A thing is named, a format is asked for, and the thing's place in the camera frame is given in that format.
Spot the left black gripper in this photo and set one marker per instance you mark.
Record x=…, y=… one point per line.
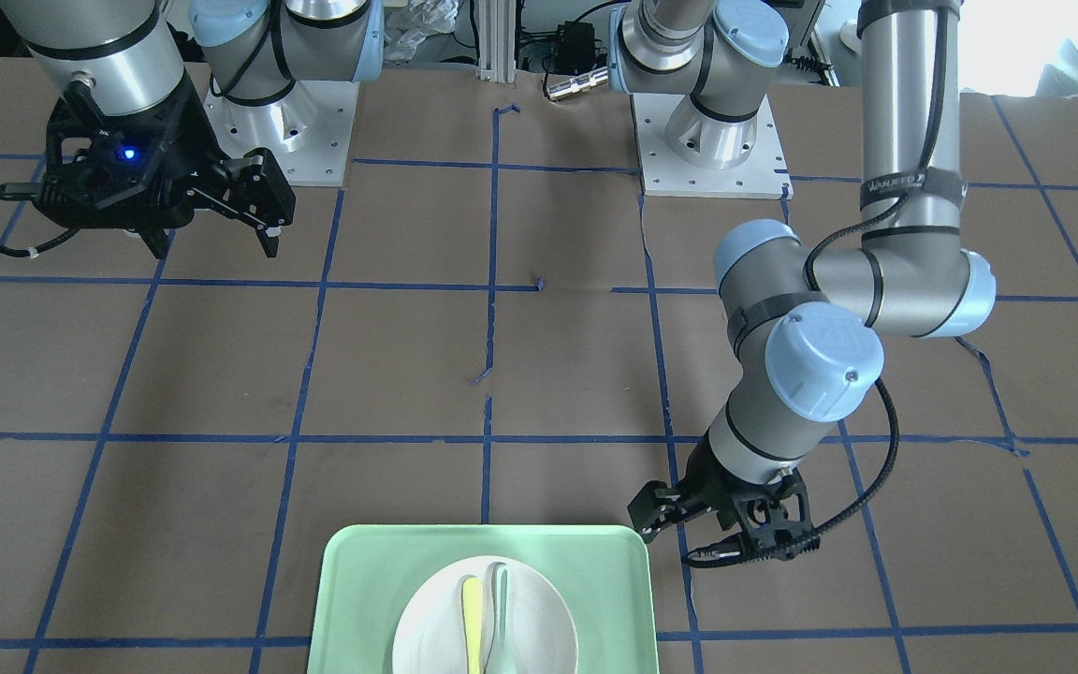
x=709, y=475

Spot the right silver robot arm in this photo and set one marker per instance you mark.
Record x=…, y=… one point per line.
x=251, y=53

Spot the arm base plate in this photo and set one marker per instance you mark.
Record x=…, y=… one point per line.
x=684, y=153
x=309, y=131

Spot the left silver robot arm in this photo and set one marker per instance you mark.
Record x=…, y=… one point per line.
x=806, y=324

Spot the pale green plastic spoon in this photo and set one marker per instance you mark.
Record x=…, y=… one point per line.
x=501, y=658

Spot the silver metal cylinder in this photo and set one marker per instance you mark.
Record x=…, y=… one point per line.
x=577, y=85

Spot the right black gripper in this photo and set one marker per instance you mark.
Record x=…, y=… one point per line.
x=191, y=133

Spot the aluminium frame post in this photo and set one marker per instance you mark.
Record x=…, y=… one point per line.
x=496, y=58

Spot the white round plate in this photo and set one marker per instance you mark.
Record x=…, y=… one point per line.
x=429, y=636

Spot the mint green tray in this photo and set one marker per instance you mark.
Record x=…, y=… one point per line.
x=370, y=572

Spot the yellow plastic fork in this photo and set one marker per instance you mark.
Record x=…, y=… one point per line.
x=472, y=606

